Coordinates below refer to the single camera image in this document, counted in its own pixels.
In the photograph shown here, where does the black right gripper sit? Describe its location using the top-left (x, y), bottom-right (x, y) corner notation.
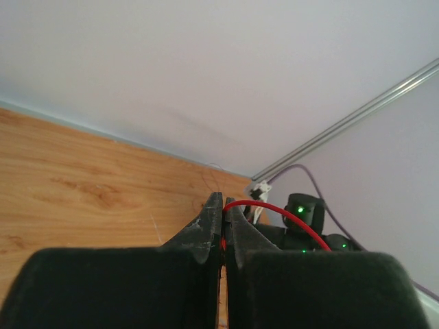
top-left (255, 193), bottom-right (327, 252)

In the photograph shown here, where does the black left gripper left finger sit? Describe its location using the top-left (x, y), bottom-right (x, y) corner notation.
top-left (1, 192), bottom-right (222, 328)

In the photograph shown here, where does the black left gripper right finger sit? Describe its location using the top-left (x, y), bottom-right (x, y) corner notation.
top-left (224, 198), bottom-right (429, 328)

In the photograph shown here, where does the red wire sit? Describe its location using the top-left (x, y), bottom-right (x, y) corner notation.
top-left (219, 200), bottom-right (333, 253)

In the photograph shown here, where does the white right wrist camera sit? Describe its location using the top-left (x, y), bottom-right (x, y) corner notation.
top-left (244, 180), bottom-right (272, 224)

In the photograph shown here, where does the aluminium corner post right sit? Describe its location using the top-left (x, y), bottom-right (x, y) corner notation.
top-left (251, 58), bottom-right (438, 182)

